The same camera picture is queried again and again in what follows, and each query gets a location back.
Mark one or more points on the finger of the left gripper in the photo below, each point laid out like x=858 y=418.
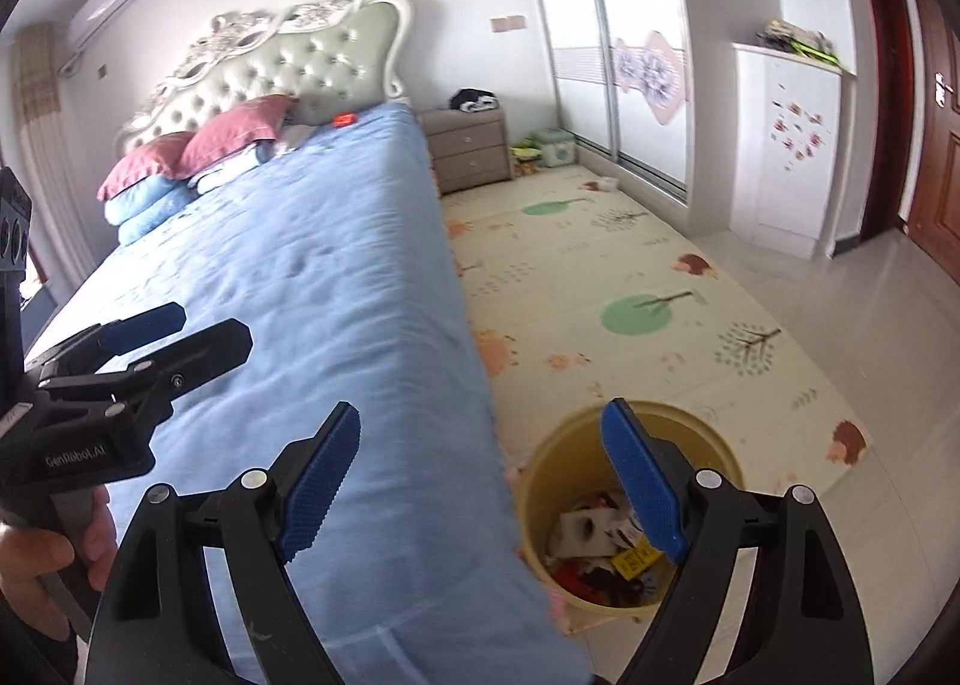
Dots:
x=165 y=369
x=90 y=349

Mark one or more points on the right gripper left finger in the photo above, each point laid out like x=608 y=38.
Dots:
x=157 y=623

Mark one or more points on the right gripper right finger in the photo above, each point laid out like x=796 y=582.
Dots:
x=803 y=621

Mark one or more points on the yellow drink carton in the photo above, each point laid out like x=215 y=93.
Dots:
x=631 y=563

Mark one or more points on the red snack bag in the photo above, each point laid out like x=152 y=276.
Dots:
x=597 y=583

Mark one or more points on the white blue milk carton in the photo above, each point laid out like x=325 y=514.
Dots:
x=592 y=533

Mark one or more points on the yellow round trash bin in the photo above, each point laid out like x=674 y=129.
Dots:
x=570 y=471

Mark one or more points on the person's left hand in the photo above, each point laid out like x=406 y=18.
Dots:
x=30 y=554

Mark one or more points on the lower blue folded quilt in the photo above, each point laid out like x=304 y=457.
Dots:
x=139 y=225

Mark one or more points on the blue folded quilt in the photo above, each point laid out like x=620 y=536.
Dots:
x=139 y=225
x=141 y=196

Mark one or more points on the upper blue folded quilt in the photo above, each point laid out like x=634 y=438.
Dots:
x=141 y=196

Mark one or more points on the left pink pillow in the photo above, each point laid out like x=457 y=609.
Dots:
x=164 y=156

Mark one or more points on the pink pillow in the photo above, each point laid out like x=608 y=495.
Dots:
x=164 y=156
x=229 y=132

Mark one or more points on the beige striped curtain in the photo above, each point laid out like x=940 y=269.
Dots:
x=47 y=157

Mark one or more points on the patterned folded blanket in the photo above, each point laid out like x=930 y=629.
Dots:
x=258 y=153

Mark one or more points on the bed with blue sheet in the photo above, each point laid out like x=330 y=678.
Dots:
x=336 y=257

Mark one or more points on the right pink pillow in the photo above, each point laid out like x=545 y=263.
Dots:
x=229 y=132

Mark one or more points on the small orange object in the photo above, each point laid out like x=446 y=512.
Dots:
x=344 y=120

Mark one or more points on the green tufted ornate headboard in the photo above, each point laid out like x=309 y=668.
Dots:
x=336 y=56

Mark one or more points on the cartoon tree play mat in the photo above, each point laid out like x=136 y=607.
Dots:
x=577 y=295

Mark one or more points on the grey bedside nightstand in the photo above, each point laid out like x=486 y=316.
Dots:
x=467 y=150

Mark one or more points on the black cloth on nightstand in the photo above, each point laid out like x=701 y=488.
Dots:
x=470 y=100

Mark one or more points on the brown wooden door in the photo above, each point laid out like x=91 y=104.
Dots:
x=929 y=203

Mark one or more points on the green white storage box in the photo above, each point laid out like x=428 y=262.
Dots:
x=557 y=148

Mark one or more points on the toy on cabinet top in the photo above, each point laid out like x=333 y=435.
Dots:
x=783 y=37

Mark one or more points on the white corner shelf cabinet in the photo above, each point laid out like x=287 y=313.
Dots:
x=780 y=147

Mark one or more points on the white sliding door wardrobe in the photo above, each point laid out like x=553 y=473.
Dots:
x=622 y=78

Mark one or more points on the white wall air conditioner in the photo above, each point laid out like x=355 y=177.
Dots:
x=91 y=19

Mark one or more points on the wall socket plate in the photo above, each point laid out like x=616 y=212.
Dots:
x=508 y=24

